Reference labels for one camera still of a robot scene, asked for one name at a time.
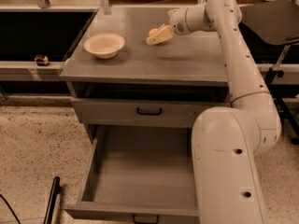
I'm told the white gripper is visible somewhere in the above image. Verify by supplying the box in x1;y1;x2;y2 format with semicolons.
146;8;189;45

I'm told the orange fruit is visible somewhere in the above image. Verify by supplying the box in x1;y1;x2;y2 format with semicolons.
149;28;159;36

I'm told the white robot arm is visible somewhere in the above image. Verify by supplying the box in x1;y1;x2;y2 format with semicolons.
147;0;281;224

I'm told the grey wooden drawer cabinet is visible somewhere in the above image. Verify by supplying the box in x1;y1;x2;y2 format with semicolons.
61;7;229;139

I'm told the closed grey top drawer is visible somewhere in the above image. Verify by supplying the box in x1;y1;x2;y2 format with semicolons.
71;98;227;128

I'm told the open grey middle drawer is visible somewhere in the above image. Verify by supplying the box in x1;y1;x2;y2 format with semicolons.
64;126;199;224

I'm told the white paper bowl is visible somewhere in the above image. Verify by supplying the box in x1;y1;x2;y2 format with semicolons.
83;34;125;59

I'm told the small dark object on ledge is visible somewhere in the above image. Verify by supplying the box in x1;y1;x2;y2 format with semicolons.
35;54;49;66

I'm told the black bar on floor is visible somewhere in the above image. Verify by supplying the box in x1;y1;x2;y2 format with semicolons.
43;176;61;224

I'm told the black cable on floor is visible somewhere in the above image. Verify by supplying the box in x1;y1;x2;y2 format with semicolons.
0;193;21;224

